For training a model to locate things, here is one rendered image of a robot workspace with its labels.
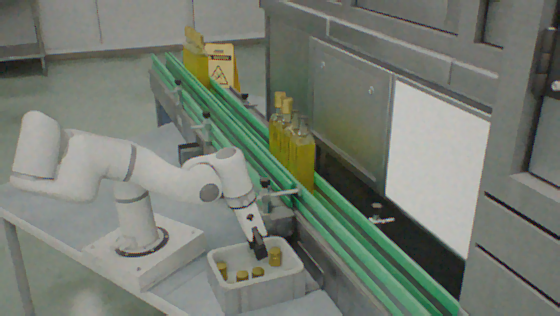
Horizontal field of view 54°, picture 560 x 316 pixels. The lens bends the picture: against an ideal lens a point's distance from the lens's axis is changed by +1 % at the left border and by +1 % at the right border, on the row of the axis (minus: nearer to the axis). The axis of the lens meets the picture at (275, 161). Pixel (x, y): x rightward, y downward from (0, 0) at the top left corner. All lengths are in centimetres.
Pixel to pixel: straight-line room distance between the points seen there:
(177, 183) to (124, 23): 626
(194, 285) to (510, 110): 112
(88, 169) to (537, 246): 87
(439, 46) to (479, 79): 16
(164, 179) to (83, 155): 17
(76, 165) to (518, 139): 86
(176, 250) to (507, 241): 110
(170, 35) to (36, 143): 633
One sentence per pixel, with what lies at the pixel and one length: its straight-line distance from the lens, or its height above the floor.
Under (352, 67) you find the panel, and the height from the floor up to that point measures 128.
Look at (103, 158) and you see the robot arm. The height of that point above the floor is 121.
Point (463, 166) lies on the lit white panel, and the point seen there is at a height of 119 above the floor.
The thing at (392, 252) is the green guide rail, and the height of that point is 95.
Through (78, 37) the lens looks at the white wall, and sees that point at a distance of 737.
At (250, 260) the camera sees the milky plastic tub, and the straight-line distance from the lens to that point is 155.
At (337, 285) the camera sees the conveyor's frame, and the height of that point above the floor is 82.
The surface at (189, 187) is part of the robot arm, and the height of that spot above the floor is 113.
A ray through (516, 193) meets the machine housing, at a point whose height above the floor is 142.
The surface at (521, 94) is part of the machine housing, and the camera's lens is 57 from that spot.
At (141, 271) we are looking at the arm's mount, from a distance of 152.
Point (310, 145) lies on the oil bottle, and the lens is 158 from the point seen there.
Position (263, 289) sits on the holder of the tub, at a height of 81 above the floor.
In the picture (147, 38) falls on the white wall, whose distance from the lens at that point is 746.
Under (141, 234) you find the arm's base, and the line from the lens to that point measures 157.
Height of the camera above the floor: 167
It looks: 24 degrees down
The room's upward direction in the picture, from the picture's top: straight up
